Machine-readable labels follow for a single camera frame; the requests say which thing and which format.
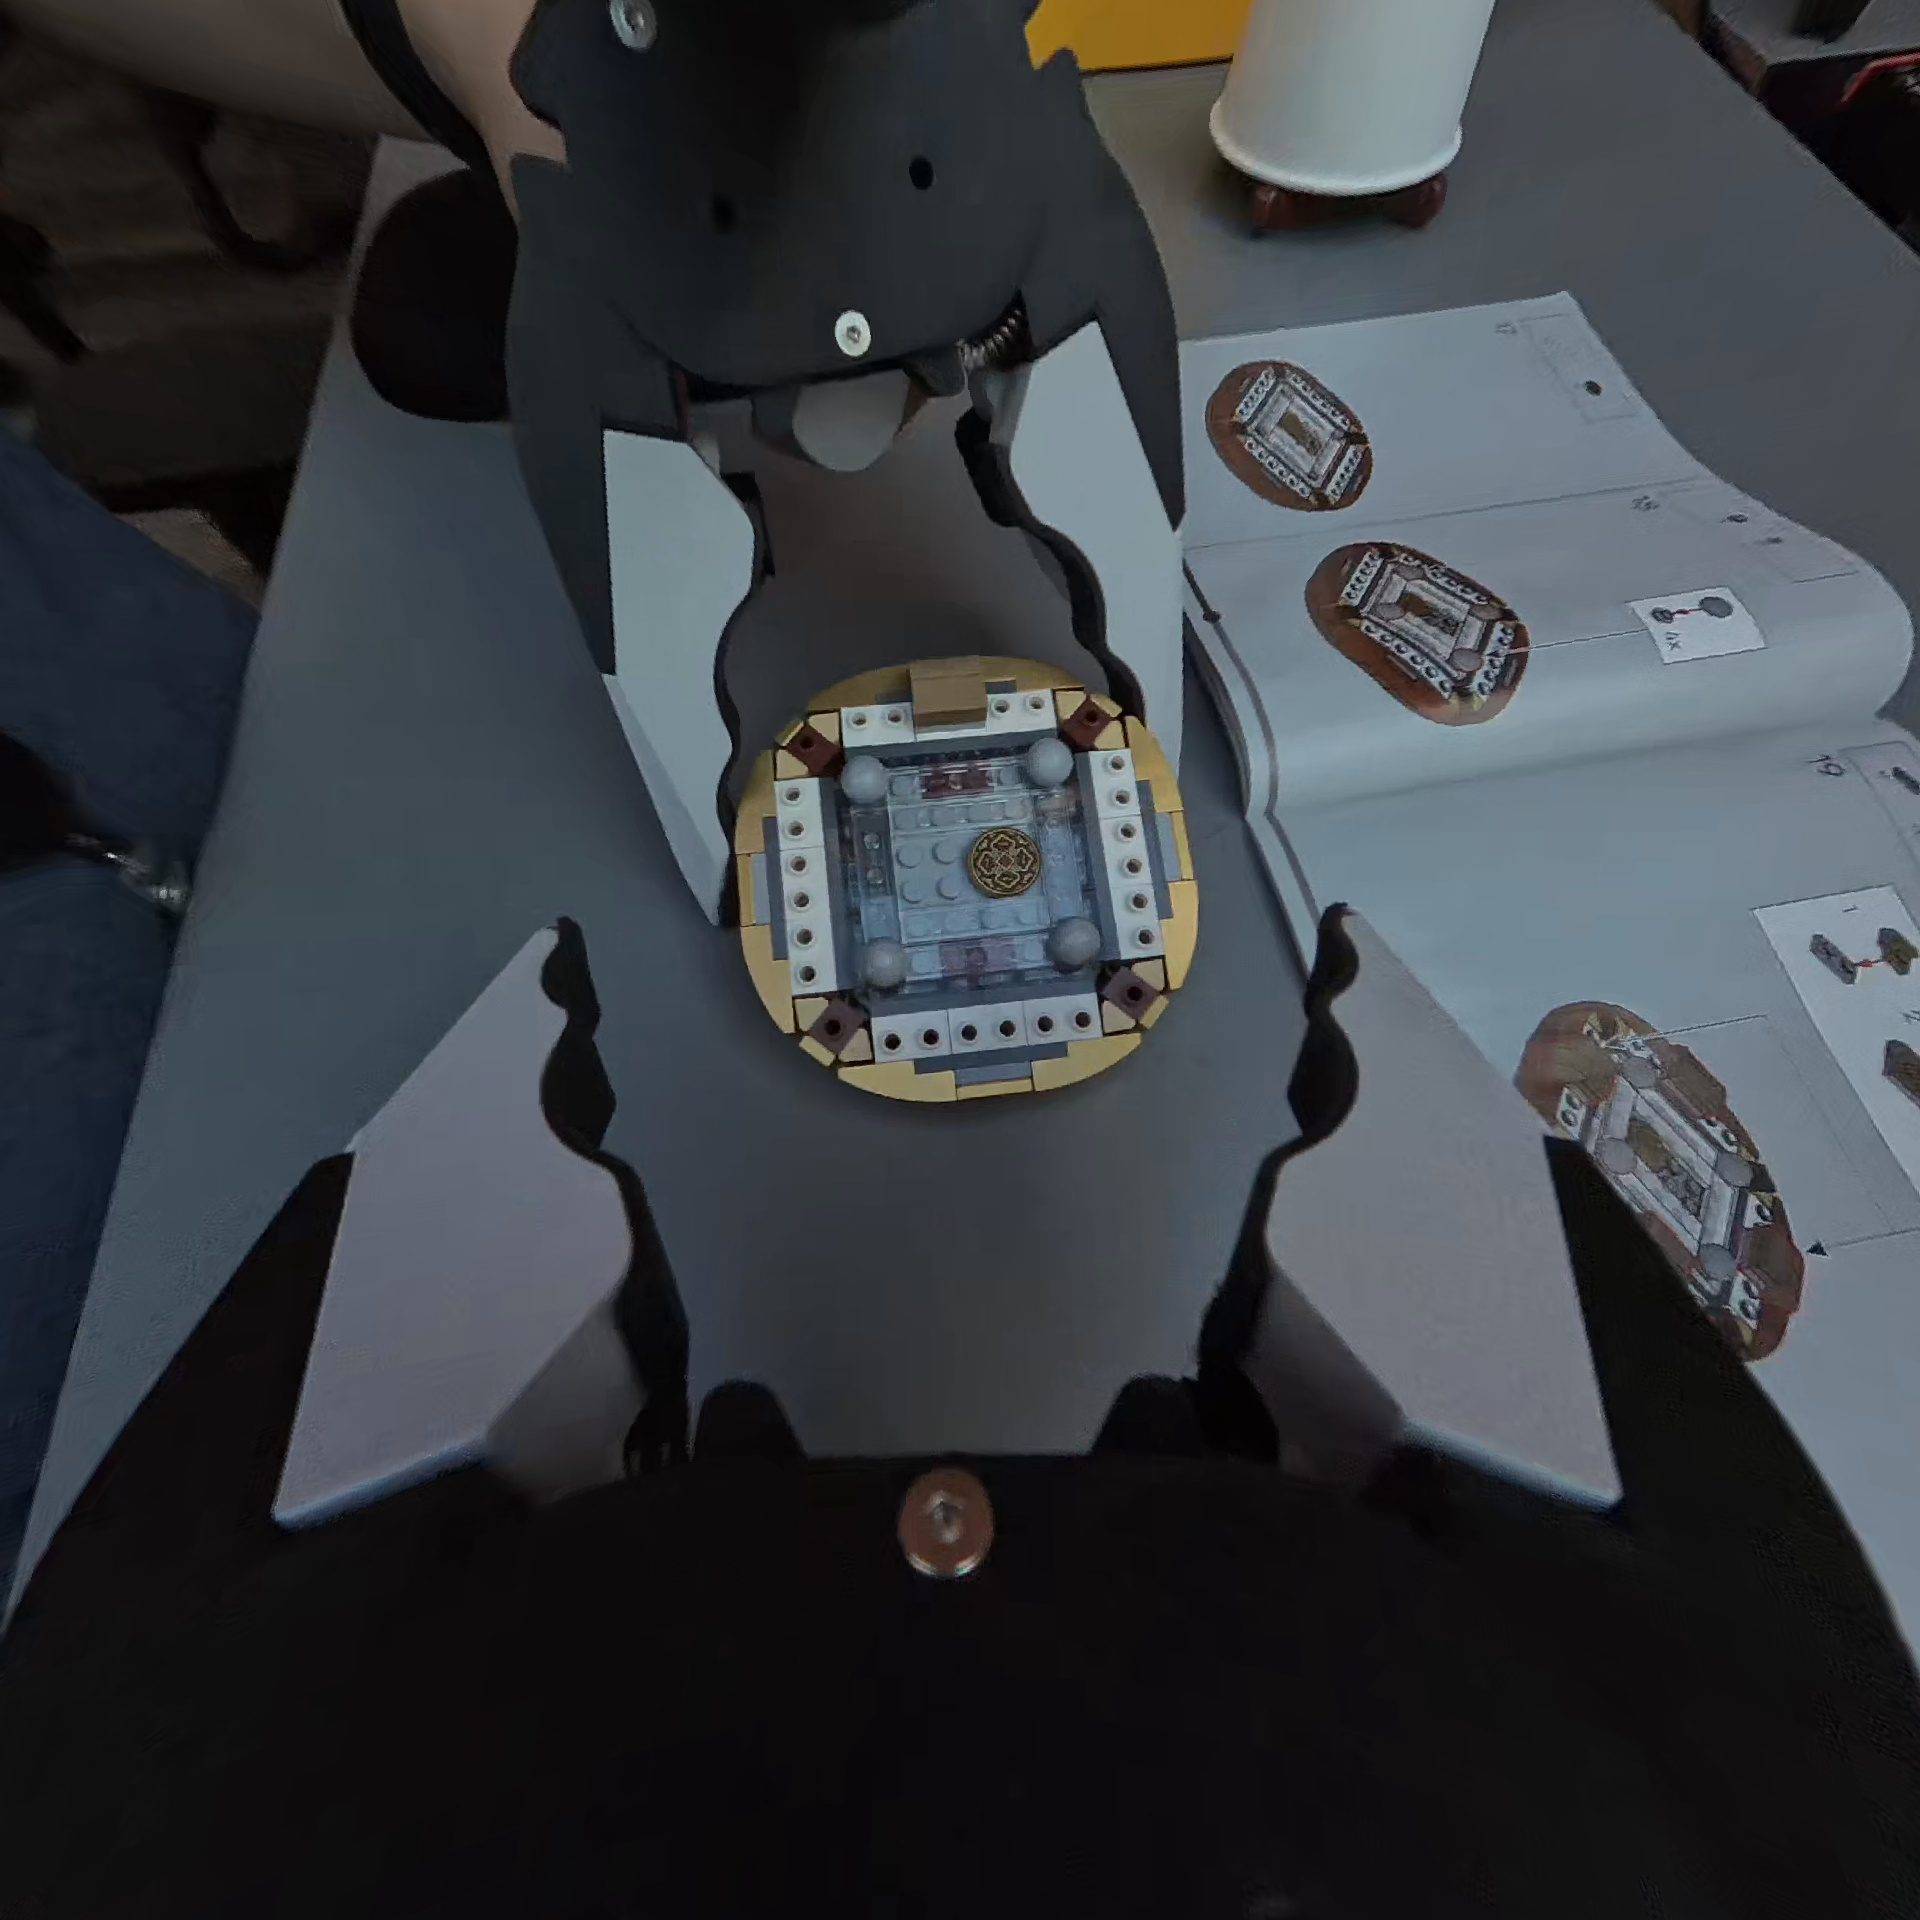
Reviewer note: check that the lego instruction booklet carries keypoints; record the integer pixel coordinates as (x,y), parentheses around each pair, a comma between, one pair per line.
(1580,794)

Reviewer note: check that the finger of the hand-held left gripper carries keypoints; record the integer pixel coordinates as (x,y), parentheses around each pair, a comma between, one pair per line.
(669,599)
(1102,490)

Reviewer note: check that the white paper cup green band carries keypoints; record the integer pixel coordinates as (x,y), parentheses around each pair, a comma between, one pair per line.
(1336,94)

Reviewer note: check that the person's left forearm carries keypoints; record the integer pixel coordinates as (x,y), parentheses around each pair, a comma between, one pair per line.
(224,45)

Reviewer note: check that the dark brown lego piece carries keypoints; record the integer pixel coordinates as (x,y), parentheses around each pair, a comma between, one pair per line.
(1282,203)

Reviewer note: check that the black padded armrest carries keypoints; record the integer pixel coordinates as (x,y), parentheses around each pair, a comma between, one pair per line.
(431,300)

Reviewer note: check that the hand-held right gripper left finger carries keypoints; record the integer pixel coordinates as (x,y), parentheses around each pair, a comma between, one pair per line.
(450,1294)

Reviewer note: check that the round gold lego model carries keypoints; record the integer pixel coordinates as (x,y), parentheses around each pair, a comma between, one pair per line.
(962,963)

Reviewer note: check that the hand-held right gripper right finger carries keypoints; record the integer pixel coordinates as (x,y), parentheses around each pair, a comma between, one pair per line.
(1423,1278)

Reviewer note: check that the yellow plastic bin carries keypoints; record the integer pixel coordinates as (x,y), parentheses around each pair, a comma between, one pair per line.
(1154,30)

